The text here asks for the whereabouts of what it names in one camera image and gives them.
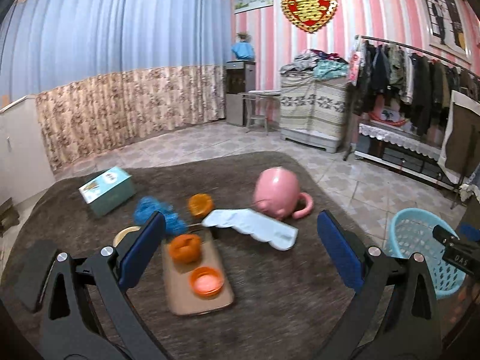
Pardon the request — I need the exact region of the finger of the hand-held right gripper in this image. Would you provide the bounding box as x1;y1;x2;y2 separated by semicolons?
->
433;224;460;246
459;224;480;241

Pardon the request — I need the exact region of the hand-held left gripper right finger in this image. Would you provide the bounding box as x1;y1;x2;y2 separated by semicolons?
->
317;210;441;360

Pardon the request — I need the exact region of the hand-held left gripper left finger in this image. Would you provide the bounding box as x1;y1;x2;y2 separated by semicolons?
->
39;211;167;360

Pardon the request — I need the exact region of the light blue plastic basket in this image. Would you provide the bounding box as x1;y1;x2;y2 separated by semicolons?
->
386;208;467;301

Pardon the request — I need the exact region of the orange tangerine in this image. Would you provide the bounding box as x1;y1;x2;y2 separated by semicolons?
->
169;233;202;263

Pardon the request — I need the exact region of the blue mesh bath sponge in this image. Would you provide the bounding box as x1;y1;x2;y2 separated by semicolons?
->
134;196;190;238

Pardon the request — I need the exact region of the orange bowl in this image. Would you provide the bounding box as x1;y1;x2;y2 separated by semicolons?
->
189;266;225;296

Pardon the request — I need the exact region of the small orange cup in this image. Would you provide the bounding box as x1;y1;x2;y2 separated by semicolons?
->
188;194;214;218

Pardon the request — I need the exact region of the long white cloth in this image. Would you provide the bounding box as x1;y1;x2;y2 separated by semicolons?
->
202;208;299;251

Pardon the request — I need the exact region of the blue fringed cloth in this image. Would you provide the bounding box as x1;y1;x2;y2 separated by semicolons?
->
459;169;480;201

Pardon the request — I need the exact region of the tan phone case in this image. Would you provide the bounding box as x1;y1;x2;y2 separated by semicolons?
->
161;227;236;316

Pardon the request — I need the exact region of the teal cardboard box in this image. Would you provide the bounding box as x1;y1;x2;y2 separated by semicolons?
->
79;167;136;218

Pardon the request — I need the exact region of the pink mug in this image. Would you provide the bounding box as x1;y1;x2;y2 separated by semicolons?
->
253;167;314;221

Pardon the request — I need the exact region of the low dark stand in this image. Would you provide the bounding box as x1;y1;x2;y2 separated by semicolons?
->
354;122;456;190

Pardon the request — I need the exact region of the cloth-covered screen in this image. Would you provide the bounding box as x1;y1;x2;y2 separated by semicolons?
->
437;90;480;184

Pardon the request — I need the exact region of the white lace cloth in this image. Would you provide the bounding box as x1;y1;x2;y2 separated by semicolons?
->
358;122;445;158

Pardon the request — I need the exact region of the small low stool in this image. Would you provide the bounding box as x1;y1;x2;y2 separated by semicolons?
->
0;199;19;233

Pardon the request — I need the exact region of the patterned cover cloth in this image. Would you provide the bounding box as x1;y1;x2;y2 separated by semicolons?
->
279;77;347;141

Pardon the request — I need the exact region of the white cabinet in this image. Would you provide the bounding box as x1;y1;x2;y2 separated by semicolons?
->
0;95;53;205

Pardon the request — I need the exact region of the row of hanging clothes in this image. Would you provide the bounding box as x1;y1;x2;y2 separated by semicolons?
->
352;39;480;136

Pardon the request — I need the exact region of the small metal table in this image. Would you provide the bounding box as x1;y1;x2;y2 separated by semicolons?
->
239;91;281;136

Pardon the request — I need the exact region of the grey water dispenser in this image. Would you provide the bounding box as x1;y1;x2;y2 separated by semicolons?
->
225;60;257;126

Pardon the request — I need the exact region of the pink floral bag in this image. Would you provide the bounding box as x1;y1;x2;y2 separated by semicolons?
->
347;43;362;85

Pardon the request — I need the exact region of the blue floral curtain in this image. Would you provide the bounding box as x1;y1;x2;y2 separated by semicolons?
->
0;0;233;173

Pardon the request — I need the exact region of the pile of folded clothes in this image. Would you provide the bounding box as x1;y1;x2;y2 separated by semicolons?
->
279;49;349;79

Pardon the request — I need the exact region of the metal clothes rack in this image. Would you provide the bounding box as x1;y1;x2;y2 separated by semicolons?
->
343;34;480;162

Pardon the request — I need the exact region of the blue bottle cover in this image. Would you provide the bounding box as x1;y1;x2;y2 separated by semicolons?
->
230;41;256;61

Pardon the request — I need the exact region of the red gold heart decoration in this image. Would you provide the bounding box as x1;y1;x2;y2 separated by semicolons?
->
280;0;338;34

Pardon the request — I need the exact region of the wall poster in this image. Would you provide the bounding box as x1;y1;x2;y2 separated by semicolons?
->
418;0;471;59

